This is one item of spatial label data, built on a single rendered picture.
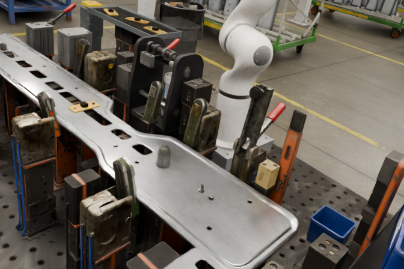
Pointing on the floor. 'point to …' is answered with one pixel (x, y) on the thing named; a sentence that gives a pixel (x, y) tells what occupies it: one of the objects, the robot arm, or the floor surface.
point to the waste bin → (181, 23)
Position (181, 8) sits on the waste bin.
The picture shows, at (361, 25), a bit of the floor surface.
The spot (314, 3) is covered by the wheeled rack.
